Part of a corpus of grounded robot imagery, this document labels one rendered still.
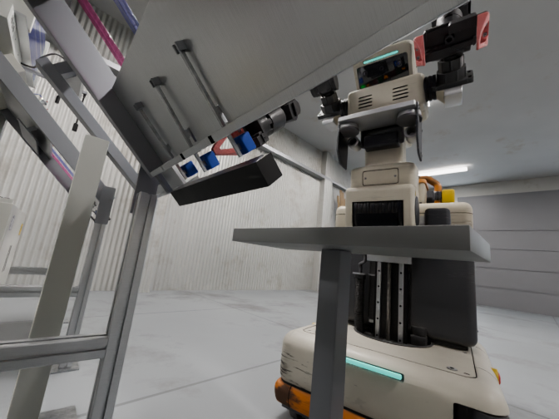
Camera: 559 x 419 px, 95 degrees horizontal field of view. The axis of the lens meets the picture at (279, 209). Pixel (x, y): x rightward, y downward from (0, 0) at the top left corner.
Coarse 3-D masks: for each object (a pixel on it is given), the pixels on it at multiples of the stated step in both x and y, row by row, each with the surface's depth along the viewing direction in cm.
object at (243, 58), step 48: (192, 0) 31; (240, 0) 27; (288, 0) 24; (336, 0) 22; (384, 0) 20; (144, 48) 42; (192, 48) 35; (240, 48) 31; (288, 48) 27; (336, 48) 24; (144, 96) 50; (192, 96) 41; (240, 96) 35; (192, 144) 49
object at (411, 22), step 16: (432, 0) 16; (448, 0) 15; (464, 0) 15; (416, 16) 17; (432, 16) 16; (384, 32) 18; (400, 32) 18; (352, 48) 20; (368, 48) 19; (336, 64) 21; (352, 64) 21; (304, 80) 24; (320, 80) 23; (272, 96) 27; (288, 96) 26; (256, 112) 30; (224, 128) 35; (240, 128) 42; (208, 144) 39; (176, 160) 48
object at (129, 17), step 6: (114, 0) 41; (120, 0) 40; (120, 6) 41; (126, 6) 41; (126, 12) 41; (126, 18) 42; (132, 18) 41; (132, 24) 42; (138, 24) 42; (132, 30) 42
